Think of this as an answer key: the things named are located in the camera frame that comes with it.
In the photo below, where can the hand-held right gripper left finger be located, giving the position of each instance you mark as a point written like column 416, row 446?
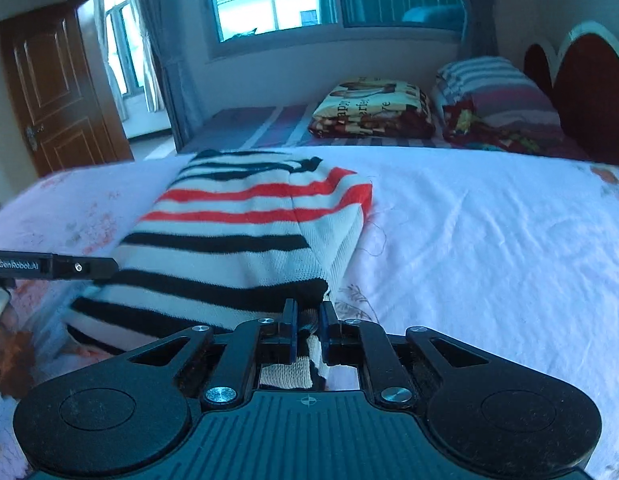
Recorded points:
column 290, row 332

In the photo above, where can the striped knit sweater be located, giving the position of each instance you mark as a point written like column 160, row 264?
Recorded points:
column 229, row 240

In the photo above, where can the wooden headboard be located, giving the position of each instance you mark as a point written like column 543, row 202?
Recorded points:
column 589, row 90

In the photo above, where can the folded printed blanket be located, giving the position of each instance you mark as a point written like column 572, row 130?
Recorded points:
column 372, row 107

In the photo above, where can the grey curtain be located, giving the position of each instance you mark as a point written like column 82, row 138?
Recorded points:
column 479, row 5
column 164, row 50

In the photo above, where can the brown wooden door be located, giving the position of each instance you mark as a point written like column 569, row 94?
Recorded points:
column 59, row 100

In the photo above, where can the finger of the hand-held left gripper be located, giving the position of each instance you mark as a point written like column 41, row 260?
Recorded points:
column 89, row 267

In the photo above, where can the doorway window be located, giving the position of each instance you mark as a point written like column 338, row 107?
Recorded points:
column 127, row 45

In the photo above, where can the white sheer curtain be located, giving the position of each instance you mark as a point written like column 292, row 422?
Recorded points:
column 103, row 50

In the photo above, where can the striped purple bed sheet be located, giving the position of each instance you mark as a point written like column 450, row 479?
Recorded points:
column 249, row 127

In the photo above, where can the striped pillow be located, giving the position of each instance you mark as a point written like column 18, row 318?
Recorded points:
column 494, row 90

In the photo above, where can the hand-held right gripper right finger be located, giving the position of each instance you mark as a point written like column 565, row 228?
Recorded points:
column 326, row 334

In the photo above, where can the red printed blanket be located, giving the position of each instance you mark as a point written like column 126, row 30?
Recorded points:
column 499, row 137

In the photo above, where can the pink floral bed sheet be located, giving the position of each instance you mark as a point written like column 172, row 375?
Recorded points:
column 489, row 260

